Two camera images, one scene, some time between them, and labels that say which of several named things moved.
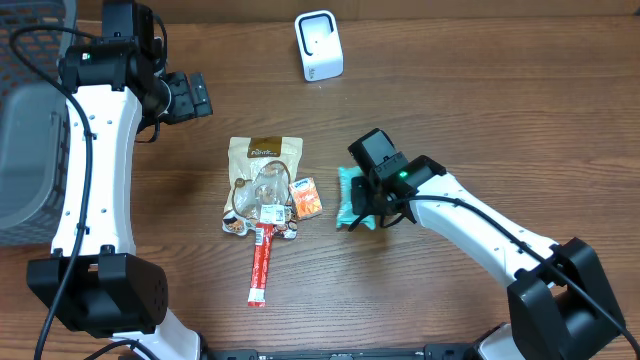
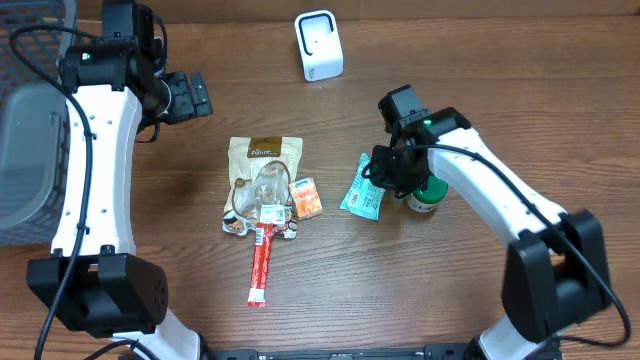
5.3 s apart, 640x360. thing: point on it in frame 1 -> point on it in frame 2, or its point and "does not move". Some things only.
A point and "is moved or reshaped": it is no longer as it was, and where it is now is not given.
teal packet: [345, 217] is moved or reshaped
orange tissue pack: [306, 198] does not move
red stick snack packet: [261, 263] does not move
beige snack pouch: [261, 185] does not move
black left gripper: [184, 107] does not move
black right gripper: [362, 205] -> [381, 176]
